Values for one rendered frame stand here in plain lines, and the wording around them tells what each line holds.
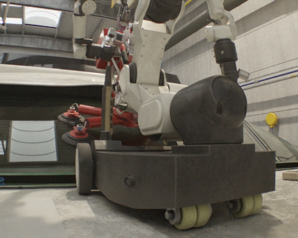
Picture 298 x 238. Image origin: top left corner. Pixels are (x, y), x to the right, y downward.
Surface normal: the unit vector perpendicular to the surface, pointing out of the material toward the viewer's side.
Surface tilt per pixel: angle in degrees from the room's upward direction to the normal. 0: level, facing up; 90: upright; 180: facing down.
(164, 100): 70
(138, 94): 58
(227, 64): 93
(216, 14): 174
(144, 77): 107
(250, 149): 90
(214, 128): 90
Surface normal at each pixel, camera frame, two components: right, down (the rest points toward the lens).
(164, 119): 0.34, 0.11
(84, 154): 0.26, -0.66
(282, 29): -0.89, -0.05
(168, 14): 0.06, 0.96
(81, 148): 0.18, -0.87
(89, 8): 0.51, 0.58
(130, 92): -0.77, 0.29
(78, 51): 0.33, 0.62
